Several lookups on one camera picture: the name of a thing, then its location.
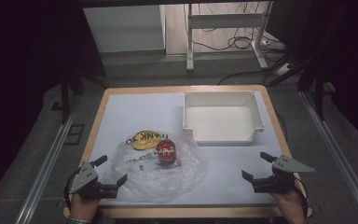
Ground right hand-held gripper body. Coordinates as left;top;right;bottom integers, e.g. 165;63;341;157
251;154;316;195

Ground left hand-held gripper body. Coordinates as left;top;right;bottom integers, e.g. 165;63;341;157
69;161;119;201

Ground clear printed plastic bag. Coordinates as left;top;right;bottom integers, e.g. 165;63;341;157
104;130;208;203

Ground yellow round object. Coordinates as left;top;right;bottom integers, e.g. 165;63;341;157
131;130;163;151

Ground red round snack packet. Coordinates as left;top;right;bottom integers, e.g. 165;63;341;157
156;139;178;167

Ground white plastic bin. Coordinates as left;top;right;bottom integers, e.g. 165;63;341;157
182;90;266;147

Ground person's left hand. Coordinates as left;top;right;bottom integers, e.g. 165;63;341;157
69;191;103;220

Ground person's right hand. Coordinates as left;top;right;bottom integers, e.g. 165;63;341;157
269;187;308;224

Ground metal wristband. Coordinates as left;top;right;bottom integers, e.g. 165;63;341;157
66;216;93;224

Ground black stand legs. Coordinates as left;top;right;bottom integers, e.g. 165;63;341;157
262;52;357;121
58;67;110;125

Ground white power strip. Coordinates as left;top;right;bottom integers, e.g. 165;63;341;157
272;62;294;77

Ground white cabinet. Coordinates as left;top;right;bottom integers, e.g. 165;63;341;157
82;4;167;54

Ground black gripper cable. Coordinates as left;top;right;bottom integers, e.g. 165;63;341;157
62;168;81;213
294;176;310;218

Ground aluminium rail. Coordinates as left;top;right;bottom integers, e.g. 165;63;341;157
13;95;79;224
299;90;358;224

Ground tangle of black floor cables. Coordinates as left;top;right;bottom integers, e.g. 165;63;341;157
192;2;282;53

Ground white metal desk frame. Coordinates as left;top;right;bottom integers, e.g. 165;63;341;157
185;1;275;72

